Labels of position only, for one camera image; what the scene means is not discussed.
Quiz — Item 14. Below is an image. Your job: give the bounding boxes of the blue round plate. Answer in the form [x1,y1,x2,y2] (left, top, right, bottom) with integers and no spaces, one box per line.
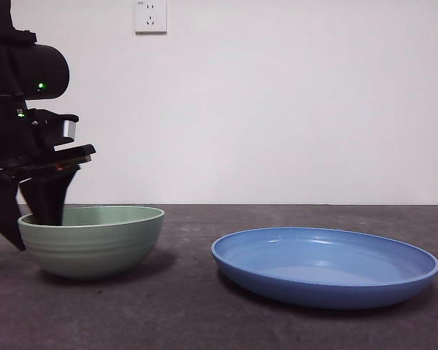
[210,227,438,310]

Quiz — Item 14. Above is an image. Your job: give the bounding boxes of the green ribbed bowl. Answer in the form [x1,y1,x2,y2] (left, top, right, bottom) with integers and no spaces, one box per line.
[17,206,166,281]

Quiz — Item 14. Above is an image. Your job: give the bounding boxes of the pale grey left wrist camera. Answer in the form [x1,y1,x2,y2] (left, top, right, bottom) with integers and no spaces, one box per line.
[39,112,80,145]

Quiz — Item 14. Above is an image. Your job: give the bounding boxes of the white wall socket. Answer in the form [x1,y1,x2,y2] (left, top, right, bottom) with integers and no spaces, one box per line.
[134,0,168,36]

